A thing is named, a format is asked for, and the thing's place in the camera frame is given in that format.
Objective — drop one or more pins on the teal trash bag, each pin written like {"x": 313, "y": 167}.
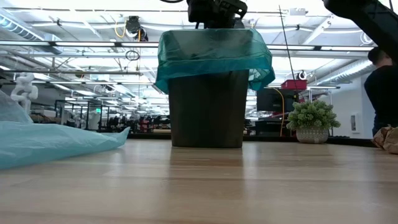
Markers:
{"x": 214, "y": 51}

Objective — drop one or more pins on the black trash bin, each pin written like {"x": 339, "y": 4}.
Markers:
{"x": 208, "y": 115}

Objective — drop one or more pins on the brown paper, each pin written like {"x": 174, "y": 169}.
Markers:
{"x": 388, "y": 140}

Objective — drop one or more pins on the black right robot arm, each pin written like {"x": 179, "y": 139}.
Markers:
{"x": 370, "y": 21}

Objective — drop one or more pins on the light blue plastic bag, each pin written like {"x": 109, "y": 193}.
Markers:
{"x": 46, "y": 144}

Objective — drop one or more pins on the thin black pole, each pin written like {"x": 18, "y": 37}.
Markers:
{"x": 286, "y": 40}

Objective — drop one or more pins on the black computer monitor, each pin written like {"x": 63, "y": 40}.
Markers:
{"x": 270, "y": 99}

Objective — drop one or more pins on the red box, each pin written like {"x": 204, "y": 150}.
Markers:
{"x": 293, "y": 84}

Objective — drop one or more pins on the green fuzzy ball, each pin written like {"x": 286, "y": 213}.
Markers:
{"x": 312, "y": 116}

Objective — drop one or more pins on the person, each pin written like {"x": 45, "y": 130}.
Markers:
{"x": 381, "y": 90}

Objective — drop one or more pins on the white robot figure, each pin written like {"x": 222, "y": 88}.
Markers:
{"x": 25, "y": 90}

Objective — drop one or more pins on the grey ventilation duct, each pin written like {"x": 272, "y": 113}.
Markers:
{"x": 18, "y": 29}
{"x": 348, "y": 73}

